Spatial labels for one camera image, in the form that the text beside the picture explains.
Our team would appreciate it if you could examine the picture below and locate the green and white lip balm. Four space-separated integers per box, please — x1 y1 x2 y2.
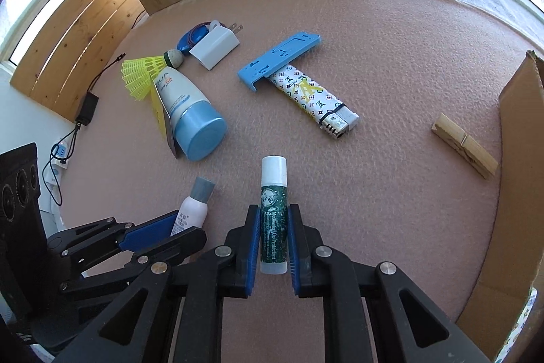
257 155 290 275

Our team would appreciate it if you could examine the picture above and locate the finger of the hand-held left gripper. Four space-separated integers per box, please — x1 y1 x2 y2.
47 210 181 262
59 227 209 296

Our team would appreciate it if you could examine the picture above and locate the black adapter power cable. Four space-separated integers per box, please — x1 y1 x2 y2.
49 120 81 204

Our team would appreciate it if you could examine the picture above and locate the pine plank panel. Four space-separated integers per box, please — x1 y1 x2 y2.
11 0 147 121

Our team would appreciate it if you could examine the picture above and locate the yellow flat card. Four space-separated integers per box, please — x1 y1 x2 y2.
151 80 178 157

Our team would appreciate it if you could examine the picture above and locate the white power strip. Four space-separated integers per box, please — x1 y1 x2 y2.
42 138 71 196

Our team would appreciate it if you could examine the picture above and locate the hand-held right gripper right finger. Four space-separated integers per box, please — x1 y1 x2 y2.
287 205 489 363

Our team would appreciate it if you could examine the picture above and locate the black power adapter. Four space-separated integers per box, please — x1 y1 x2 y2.
74 93 100 126

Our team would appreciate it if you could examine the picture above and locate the star patterned pouch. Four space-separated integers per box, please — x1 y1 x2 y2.
501 288 538 363

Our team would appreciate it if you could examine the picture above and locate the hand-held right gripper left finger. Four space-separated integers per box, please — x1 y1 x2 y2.
55 205 261 363

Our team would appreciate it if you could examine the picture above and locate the white tube with blue cap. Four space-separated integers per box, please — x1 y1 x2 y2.
153 67 228 162

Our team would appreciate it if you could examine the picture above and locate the yellow plastic shuttlecock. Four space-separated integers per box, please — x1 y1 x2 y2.
121 49 186 103

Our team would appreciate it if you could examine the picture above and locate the blue round tape measure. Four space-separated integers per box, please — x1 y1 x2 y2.
176 26 209 53

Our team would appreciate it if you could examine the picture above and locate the blue plastic phone stand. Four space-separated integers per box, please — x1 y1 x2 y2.
237 31 323 94

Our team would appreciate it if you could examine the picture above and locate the wooden clothespin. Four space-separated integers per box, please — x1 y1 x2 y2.
430 113 499 179

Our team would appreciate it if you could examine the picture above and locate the white charger plug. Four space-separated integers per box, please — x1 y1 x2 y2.
189 20 244 71

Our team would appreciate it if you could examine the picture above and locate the small white spray bottle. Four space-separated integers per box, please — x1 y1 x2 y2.
170 177 214 237

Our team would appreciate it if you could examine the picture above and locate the cardboard box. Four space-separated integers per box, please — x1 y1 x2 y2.
455 50 544 355

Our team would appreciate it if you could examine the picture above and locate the white patterned lighter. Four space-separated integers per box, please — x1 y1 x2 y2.
267 65 360 140

